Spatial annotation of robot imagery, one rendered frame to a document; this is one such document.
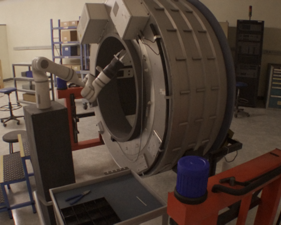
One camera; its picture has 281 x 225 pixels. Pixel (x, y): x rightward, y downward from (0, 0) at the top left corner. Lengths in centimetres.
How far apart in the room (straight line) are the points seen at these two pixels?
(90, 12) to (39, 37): 752
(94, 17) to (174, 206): 149
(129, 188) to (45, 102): 76
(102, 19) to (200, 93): 99
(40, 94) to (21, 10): 859
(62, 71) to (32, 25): 806
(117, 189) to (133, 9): 106
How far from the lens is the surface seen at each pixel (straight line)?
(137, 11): 146
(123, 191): 151
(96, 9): 204
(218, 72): 152
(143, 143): 166
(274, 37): 688
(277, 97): 606
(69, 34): 776
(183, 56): 138
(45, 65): 159
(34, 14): 964
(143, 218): 130
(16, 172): 241
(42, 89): 162
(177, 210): 95
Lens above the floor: 153
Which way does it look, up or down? 17 degrees down
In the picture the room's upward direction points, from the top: straight up
